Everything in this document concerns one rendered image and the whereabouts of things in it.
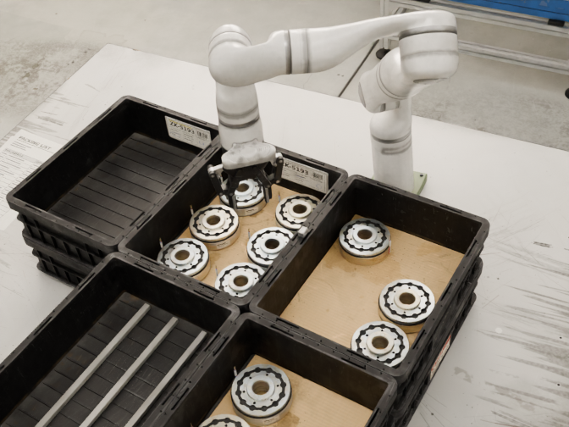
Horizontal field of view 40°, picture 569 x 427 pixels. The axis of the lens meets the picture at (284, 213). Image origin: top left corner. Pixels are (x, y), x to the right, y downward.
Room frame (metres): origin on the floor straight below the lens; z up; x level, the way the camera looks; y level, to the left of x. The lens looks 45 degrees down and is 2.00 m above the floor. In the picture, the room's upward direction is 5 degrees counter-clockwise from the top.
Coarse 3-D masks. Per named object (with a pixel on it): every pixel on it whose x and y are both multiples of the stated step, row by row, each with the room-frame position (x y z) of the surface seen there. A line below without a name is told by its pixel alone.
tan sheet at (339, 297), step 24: (360, 216) 1.15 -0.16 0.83; (336, 240) 1.09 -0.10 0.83; (408, 240) 1.07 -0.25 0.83; (336, 264) 1.02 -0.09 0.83; (384, 264) 1.01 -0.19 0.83; (408, 264) 1.00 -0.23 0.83; (432, 264) 1.00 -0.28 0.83; (456, 264) 0.99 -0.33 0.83; (312, 288) 0.97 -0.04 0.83; (336, 288) 0.96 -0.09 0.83; (360, 288) 0.96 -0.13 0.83; (432, 288) 0.94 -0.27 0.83; (288, 312) 0.91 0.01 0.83; (312, 312) 0.91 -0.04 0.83; (336, 312) 0.90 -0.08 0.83; (360, 312) 0.90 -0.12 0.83; (336, 336) 0.85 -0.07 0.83; (408, 336) 0.83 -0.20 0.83
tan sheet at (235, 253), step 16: (272, 192) 1.25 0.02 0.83; (288, 192) 1.24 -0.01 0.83; (272, 208) 1.20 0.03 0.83; (240, 224) 1.16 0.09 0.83; (256, 224) 1.15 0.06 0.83; (272, 224) 1.15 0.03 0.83; (240, 240) 1.11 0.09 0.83; (224, 256) 1.07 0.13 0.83; (240, 256) 1.07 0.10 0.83; (208, 272) 1.03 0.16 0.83
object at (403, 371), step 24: (336, 192) 1.12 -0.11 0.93; (408, 192) 1.10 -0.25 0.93; (480, 240) 0.96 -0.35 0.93; (288, 264) 0.95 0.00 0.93; (264, 288) 0.89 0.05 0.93; (456, 288) 0.87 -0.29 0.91; (264, 312) 0.84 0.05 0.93; (432, 312) 0.81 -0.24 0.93; (312, 336) 0.78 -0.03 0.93; (360, 360) 0.73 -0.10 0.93; (408, 360) 0.72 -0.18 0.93
